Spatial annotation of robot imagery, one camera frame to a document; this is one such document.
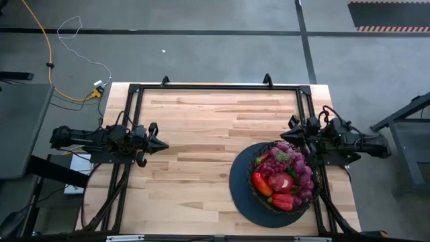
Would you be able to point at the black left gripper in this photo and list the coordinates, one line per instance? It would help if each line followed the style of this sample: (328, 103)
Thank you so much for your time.
(141, 142)

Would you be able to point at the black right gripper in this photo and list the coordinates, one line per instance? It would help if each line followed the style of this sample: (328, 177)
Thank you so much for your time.
(314, 134)

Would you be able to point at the large purple grape bunch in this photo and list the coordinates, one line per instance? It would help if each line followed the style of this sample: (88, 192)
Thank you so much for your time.
(304, 171)

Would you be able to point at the red chili pepper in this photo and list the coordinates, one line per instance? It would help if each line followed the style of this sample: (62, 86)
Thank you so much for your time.
(262, 159)

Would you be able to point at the long red orange pepper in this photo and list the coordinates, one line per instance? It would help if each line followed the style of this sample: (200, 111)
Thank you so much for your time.
(261, 183)

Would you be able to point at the red bell pepper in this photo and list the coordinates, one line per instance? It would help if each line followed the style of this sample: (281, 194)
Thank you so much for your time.
(283, 201)

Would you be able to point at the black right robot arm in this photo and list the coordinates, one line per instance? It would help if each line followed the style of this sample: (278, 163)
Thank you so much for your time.
(359, 142)

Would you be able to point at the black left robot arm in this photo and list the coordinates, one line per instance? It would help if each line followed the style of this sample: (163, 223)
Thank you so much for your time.
(87, 138)

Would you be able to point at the yellow power plug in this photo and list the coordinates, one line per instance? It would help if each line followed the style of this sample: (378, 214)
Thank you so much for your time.
(97, 92)

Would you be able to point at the white box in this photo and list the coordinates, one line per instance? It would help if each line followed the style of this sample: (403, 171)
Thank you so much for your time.
(79, 168)

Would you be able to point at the small white charger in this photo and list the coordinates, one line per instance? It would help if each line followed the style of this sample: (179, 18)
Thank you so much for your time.
(98, 83)

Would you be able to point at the grey desk top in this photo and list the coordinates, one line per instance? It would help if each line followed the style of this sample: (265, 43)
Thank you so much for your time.
(20, 131)

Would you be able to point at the black mat with striped edge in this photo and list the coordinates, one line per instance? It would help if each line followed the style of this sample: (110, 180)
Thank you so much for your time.
(389, 15)

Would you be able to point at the flat black bar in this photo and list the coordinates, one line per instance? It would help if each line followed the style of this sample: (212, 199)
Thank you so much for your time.
(16, 76)

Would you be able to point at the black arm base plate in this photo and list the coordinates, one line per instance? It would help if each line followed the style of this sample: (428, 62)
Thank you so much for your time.
(339, 160)
(100, 159)

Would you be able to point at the black frame clamp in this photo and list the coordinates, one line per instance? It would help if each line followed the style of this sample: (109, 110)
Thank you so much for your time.
(267, 80)
(165, 80)

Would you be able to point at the black aluminium table frame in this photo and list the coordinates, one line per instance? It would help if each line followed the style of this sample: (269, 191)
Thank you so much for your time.
(215, 87)

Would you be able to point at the black side table frame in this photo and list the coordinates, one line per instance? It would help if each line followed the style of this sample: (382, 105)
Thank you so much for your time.
(410, 141)

